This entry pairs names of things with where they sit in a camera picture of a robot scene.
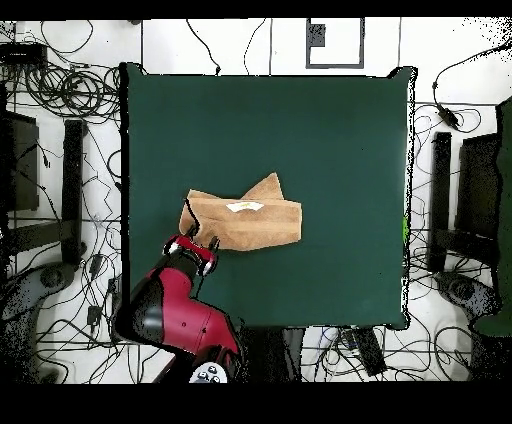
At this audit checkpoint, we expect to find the flat black device box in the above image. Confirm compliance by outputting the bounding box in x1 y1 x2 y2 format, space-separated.
0 42 48 66

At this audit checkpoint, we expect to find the grey rectangular floor frame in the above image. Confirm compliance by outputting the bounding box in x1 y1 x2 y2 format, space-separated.
305 17 366 70

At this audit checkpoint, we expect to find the tan terry towel white label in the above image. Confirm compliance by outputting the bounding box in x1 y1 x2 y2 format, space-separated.
178 171 303 252

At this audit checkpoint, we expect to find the coiled black cable bundle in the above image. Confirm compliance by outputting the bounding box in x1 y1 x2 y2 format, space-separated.
23 63 121 121

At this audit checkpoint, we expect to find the black power adapter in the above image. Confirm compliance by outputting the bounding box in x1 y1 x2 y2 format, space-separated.
436 104 462 130

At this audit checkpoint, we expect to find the black power strip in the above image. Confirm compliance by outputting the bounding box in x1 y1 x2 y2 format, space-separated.
106 275 123 305

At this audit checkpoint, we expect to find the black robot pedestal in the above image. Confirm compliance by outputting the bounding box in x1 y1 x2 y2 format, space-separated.
239 326 307 383

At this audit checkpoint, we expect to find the black rectangular floor box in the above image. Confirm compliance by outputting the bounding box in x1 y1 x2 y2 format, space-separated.
350 326 388 377

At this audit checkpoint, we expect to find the dark green table cloth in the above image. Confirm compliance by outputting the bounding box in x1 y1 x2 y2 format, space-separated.
119 61 417 331

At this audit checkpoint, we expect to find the dark grey square plate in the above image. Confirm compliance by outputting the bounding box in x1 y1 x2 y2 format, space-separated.
308 23 327 48

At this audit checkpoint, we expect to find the black office chair base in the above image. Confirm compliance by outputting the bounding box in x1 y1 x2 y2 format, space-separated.
433 269 503 321
0 261 79 383

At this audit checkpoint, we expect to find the black stand leg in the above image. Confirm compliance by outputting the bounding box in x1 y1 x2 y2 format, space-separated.
426 131 499 273
5 118 88 267

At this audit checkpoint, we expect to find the black cable with plug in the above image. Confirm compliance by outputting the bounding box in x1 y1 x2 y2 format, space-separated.
185 18 222 76

